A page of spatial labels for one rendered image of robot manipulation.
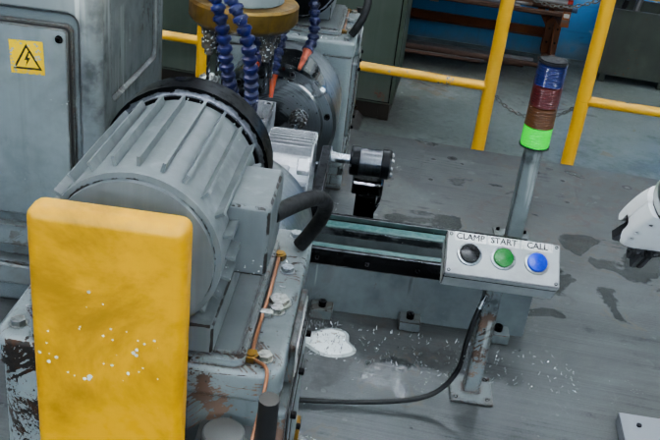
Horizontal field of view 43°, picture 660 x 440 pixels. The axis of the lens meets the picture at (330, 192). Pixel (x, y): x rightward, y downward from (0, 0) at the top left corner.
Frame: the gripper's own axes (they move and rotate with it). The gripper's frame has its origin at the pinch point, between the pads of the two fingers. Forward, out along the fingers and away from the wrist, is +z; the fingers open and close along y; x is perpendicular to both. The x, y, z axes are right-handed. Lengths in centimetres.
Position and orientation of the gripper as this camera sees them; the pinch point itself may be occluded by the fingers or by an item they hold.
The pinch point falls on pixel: (639, 252)
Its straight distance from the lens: 123.2
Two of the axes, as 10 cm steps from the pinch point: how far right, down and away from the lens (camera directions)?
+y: -9.9, -1.3, 0.3
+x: -1.3, 8.9, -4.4
